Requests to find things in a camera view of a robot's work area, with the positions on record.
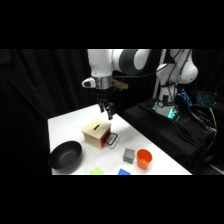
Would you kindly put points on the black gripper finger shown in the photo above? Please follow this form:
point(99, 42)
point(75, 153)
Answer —
point(101, 107)
point(110, 112)

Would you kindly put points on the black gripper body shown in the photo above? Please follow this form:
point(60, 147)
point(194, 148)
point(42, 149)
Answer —
point(101, 94)

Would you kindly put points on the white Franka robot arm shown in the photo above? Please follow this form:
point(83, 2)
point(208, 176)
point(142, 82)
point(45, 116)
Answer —
point(100, 63)

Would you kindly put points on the light wooden box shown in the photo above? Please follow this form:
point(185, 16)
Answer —
point(95, 128)

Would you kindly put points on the grey cube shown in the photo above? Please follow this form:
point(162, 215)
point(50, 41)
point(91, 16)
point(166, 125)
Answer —
point(128, 156)

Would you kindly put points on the black cloth-covered robot stand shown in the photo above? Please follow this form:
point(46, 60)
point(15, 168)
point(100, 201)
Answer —
point(160, 133)

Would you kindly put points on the orange cup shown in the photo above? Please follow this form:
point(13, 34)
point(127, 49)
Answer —
point(144, 160)

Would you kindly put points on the black bowl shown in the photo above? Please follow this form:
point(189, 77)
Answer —
point(65, 156)

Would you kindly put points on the green flat block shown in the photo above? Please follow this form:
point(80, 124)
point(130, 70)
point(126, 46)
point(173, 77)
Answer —
point(96, 171)

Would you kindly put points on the blue flat block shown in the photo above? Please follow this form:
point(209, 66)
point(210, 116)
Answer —
point(124, 172)

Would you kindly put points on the black curtain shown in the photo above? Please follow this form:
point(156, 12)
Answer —
point(40, 83)

